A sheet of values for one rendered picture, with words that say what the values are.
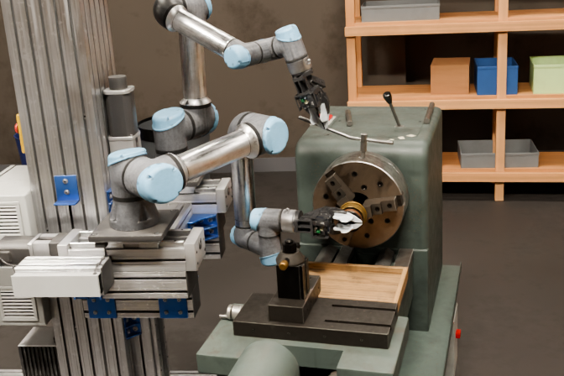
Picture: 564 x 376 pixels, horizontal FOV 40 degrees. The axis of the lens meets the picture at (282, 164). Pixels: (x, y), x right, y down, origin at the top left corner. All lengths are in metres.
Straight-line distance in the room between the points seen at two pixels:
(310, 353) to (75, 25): 1.19
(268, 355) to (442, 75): 4.23
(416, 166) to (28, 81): 1.31
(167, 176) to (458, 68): 3.74
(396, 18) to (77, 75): 3.47
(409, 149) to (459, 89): 3.00
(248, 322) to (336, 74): 4.45
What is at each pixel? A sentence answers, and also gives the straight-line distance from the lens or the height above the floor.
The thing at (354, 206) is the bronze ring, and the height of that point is 1.12.
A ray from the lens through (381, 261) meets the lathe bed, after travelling 2.77.
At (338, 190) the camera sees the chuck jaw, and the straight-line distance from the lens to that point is 2.60.
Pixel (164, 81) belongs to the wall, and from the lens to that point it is 6.70.
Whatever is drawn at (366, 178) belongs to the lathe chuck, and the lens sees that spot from 2.63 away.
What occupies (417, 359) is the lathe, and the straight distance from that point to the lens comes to 2.83.
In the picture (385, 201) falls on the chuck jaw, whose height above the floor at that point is 1.11.
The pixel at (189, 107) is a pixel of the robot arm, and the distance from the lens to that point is 2.87.
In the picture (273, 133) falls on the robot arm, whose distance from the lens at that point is 2.43.
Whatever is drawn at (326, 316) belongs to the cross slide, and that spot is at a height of 0.97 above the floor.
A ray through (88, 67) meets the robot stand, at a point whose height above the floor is 1.62.
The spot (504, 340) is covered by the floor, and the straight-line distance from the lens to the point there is 4.08.
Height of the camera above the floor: 2.00
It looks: 17 degrees down
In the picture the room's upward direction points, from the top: 4 degrees counter-clockwise
